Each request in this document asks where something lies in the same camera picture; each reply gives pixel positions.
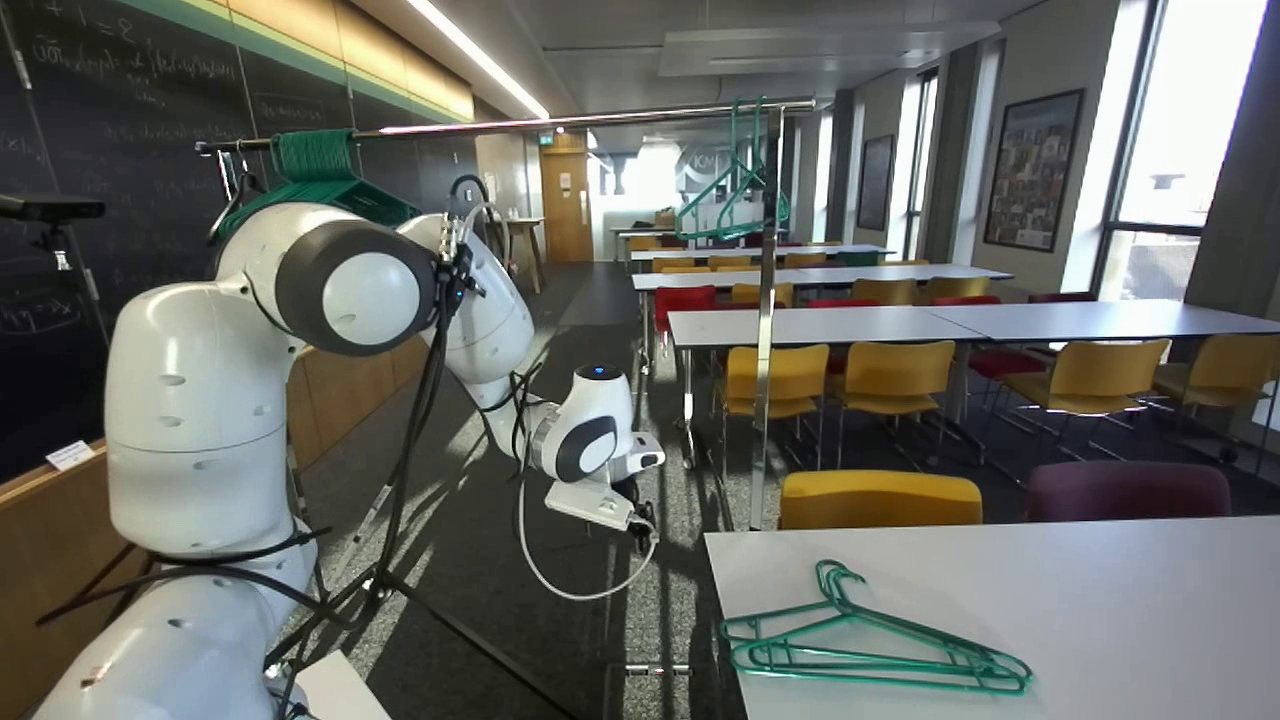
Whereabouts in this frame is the green wire hanger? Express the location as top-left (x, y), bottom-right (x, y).
top-left (672, 111), bottom-right (776, 251)
top-left (705, 105), bottom-right (792, 250)
top-left (722, 559), bottom-right (1042, 700)

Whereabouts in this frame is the green hanger bundle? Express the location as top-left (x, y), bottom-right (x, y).
top-left (203, 126), bottom-right (426, 251)

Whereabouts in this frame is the green plastic clothes hanger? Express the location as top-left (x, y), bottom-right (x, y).
top-left (718, 558), bottom-right (1042, 690)

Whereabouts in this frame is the red chair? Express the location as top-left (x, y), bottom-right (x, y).
top-left (966, 348), bottom-right (1054, 388)
top-left (651, 286), bottom-right (722, 346)

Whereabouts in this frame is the yellow chair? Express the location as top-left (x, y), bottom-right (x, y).
top-left (722, 346), bottom-right (834, 466)
top-left (854, 277), bottom-right (927, 307)
top-left (1155, 334), bottom-right (1280, 446)
top-left (1002, 339), bottom-right (1178, 454)
top-left (776, 467), bottom-right (987, 532)
top-left (837, 339), bottom-right (960, 466)

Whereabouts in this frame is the metal clothes rack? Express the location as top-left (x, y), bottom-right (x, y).
top-left (195, 93), bottom-right (824, 720)

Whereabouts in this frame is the white long table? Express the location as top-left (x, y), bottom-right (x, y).
top-left (664, 297), bottom-right (1280, 473)
top-left (620, 240), bottom-right (896, 269)
top-left (630, 260), bottom-right (1014, 297)

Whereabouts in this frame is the wooden door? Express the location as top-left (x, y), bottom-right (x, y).
top-left (536, 132), bottom-right (595, 269)

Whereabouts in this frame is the small wooden desk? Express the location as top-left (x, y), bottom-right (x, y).
top-left (486, 212), bottom-right (548, 294)

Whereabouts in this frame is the small framed picture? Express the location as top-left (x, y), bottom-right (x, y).
top-left (858, 132), bottom-right (900, 240)

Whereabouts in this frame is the tall window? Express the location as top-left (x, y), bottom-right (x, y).
top-left (1093, 0), bottom-right (1280, 307)
top-left (880, 71), bottom-right (968, 266)

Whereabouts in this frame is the ceiling light strip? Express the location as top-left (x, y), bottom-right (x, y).
top-left (405, 0), bottom-right (551, 126)

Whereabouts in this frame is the framed colourful poster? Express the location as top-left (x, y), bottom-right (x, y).
top-left (982, 84), bottom-right (1090, 260)

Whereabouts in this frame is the white flat board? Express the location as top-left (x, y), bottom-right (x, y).
top-left (288, 648), bottom-right (394, 720)

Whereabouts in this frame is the maroon chair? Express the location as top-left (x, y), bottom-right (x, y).
top-left (1022, 461), bottom-right (1236, 525)

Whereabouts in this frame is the white paper tag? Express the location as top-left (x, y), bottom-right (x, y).
top-left (43, 438), bottom-right (102, 475)

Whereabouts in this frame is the dark chalkboard wall panel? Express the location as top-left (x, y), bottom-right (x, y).
top-left (0, 0), bottom-right (493, 473)

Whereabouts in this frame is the black camera on tripod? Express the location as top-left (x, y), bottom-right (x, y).
top-left (0, 189), bottom-right (111, 352)

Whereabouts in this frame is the wooden wall ledge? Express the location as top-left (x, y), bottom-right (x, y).
top-left (0, 338), bottom-right (435, 720)

